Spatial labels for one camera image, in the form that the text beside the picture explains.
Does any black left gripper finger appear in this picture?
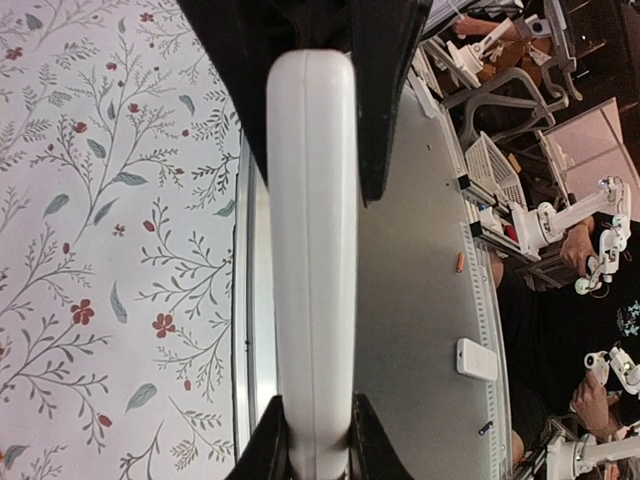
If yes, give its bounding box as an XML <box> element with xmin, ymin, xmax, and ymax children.
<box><xmin>349</xmin><ymin>393</ymin><xmax>412</xmax><ymax>480</ymax></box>
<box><xmin>351</xmin><ymin>0</ymin><xmax>432</xmax><ymax>204</ymax></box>

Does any white remote control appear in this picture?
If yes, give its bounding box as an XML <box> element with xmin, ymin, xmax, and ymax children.
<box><xmin>267</xmin><ymin>50</ymin><xmax>359</xmax><ymax>479</ymax></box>

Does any orange AA battery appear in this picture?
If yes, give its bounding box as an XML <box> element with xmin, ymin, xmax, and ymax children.
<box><xmin>456</xmin><ymin>252</ymin><xmax>466</xmax><ymax>273</ymax></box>

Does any white box on desk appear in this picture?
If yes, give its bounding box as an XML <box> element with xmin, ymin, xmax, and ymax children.
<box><xmin>456</xmin><ymin>338</ymin><xmax>499</xmax><ymax>382</ymax></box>

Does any operator in black shirt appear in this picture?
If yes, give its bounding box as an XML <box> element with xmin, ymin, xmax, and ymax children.
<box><xmin>490</xmin><ymin>221</ymin><xmax>639</xmax><ymax>464</ymax></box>

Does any floral patterned table mat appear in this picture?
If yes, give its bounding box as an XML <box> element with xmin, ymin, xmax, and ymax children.
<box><xmin>1</xmin><ymin>1</ymin><xmax>240</xmax><ymax>479</ymax></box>

